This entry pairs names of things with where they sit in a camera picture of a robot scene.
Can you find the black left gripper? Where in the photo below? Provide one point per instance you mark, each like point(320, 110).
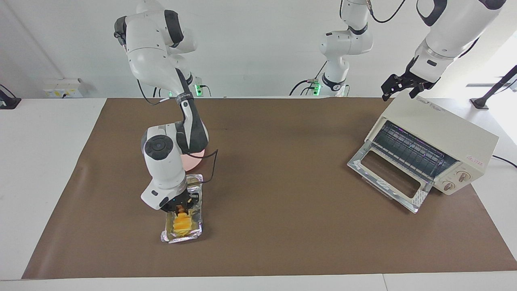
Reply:
point(414, 79)

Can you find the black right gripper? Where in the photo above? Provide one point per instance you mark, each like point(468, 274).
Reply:
point(181, 201)

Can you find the golden ridged bread loaf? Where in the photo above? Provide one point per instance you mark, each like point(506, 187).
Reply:
point(181, 224)

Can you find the silver foil baking tray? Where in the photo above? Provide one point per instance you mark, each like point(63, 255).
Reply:
point(196, 226)

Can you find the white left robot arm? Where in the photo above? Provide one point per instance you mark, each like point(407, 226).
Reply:
point(456, 28)

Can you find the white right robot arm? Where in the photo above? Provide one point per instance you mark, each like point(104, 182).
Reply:
point(161, 165)

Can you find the cream toaster oven body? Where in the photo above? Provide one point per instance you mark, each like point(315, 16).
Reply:
point(452, 129)

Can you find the glass oven door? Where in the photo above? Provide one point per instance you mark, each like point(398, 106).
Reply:
point(365, 171)

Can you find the cream oven knob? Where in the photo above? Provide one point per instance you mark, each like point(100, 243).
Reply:
point(463, 176)
point(448, 186)

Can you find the pink round plate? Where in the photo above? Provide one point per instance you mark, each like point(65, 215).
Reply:
point(196, 161)

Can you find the black stand with slanted pole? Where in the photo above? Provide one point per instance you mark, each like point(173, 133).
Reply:
point(494, 87)

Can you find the brown table mat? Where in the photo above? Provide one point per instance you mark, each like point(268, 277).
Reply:
point(282, 242)

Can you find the small black stand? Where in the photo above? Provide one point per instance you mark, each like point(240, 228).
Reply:
point(8, 101)

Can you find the white wall socket box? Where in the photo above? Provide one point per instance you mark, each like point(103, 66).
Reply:
point(60, 88)

